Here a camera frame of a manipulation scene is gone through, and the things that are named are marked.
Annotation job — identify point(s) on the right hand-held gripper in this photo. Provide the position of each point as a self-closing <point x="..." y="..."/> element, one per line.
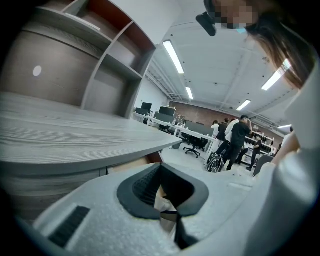
<point x="308" y="112"/>

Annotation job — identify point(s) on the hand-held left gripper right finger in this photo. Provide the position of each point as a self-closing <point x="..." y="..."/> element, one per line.
<point x="190" y="195"/>

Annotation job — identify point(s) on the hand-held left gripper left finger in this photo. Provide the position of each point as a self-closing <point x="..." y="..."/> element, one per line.
<point x="135" y="197"/>

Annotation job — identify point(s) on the person's right forearm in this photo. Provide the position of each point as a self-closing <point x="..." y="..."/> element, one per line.
<point x="287" y="147"/>

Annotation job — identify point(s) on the long ceiling light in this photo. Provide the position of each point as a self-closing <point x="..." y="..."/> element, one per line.
<point x="189" y="93"/>
<point x="284" y="126"/>
<point x="173" y="57"/>
<point x="276" y="75"/>
<point x="243" y="105"/>

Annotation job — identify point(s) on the black and white backpack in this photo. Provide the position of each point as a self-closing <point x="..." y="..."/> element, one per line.
<point x="215" y="162"/>

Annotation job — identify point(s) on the black office chair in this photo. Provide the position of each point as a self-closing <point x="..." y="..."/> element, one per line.
<point x="192" y="147"/>

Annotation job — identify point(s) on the storage rack with dark items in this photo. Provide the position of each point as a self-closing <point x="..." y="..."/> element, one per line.
<point x="268" y="145"/>

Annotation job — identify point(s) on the long white office desk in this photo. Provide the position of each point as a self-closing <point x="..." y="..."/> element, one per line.
<point x="192" y="131"/>

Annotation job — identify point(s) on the dark desk divider panel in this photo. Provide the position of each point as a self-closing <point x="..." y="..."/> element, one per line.
<point x="200" y="128"/>
<point x="163" y="117"/>

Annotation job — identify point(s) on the grey chair back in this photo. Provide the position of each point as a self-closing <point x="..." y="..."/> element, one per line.
<point x="262" y="165"/>

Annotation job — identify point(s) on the sticker-covered monitor back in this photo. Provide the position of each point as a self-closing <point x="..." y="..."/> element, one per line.
<point x="178" y="118"/>

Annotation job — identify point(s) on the black computer monitor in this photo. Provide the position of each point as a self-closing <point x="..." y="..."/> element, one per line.
<point x="167" y="111"/>
<point x="146" y="106"/>

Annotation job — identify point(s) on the person's head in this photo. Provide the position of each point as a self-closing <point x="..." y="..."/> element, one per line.
<point x="232" y="12"/>

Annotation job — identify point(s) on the grey wooden shelf unit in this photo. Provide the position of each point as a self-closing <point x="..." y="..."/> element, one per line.
<point x="75" y="62"/>

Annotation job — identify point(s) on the white round sticker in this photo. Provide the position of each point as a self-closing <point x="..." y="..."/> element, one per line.
<point x="37" y="71"/>

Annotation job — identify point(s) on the black head-worn camera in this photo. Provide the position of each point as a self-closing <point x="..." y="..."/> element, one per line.
<point x="207" y="23"/>

